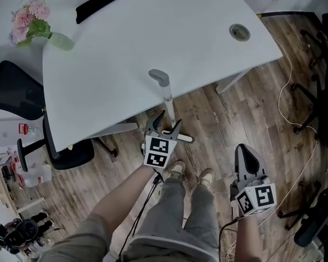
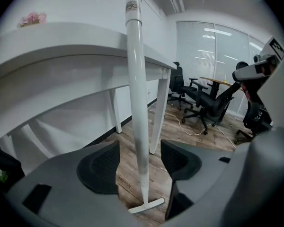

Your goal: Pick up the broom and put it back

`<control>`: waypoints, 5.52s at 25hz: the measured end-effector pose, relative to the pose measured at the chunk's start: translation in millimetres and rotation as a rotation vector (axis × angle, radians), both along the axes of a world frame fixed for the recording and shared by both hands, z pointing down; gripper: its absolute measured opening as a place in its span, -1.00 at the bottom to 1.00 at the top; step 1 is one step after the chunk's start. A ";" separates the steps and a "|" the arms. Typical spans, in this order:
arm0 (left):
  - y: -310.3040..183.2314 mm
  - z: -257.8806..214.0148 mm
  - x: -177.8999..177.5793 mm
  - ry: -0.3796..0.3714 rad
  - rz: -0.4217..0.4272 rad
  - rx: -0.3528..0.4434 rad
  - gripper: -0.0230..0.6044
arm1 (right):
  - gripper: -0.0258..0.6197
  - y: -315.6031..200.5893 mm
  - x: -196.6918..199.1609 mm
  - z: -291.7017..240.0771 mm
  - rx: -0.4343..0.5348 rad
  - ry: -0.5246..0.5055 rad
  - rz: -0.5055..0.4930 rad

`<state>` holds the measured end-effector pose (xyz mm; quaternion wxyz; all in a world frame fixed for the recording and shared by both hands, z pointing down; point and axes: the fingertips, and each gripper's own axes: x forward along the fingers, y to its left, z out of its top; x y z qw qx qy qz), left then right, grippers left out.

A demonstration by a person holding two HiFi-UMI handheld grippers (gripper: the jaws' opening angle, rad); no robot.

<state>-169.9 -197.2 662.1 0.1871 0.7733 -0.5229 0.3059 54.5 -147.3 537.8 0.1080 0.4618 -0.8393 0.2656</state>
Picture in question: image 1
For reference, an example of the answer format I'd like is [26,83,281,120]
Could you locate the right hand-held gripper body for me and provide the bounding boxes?
[230,169,278,217]

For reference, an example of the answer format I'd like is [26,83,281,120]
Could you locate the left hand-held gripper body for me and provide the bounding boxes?
[140,122,179,170]

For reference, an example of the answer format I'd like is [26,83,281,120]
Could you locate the person's left forearm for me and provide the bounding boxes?
[86,163,161,230]

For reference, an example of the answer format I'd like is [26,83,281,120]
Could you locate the person's right forearm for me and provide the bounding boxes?
[236,213,263,262]

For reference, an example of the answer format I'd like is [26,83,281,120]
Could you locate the beige left shoe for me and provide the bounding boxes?
[165,159,187,182]

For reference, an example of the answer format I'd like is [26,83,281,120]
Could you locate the beige shoe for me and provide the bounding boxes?
[165,159,187,182]
[197,168,216,187]

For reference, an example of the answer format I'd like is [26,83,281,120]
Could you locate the beige right shoe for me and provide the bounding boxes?
[197,168,216,187]

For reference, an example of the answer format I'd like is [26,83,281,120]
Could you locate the black office chair with castors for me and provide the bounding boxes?
[278,180,328,250]

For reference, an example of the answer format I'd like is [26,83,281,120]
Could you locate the grey trousers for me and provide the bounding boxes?
[122,177,221,262]

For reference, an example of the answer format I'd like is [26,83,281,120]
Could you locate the white table leg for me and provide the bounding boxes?
[215,63,254,95]

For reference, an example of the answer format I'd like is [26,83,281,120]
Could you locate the olive shirt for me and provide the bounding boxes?
[39,213,112,262]

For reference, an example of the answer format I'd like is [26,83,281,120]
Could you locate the green glass vase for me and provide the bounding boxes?
[47,32,75,52]

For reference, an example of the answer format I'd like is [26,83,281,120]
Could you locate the clear box with red latches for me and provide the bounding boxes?
[15,120,46,142]

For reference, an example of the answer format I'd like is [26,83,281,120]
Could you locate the black wrist rest pad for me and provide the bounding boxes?
[75,0,151,25]

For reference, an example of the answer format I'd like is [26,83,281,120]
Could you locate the black mesh office chair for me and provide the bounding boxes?
[0,60,120,173]

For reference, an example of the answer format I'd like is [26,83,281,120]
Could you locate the pink flower bouquet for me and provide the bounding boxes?
[8,0,53,48]

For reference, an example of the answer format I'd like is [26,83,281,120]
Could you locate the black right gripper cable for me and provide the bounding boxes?
[218,183,245,259]

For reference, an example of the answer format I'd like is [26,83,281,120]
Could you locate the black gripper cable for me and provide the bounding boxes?
[118,168,165,259]
[218,183,245,259]

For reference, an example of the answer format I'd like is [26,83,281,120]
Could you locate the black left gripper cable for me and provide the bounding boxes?
[118,168,165,259]

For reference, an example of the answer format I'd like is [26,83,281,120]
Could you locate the long white cable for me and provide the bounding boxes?
[258,27,319,228]

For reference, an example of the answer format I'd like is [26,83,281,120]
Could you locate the grey desk cable grommet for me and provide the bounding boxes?
[229,23,251,42]

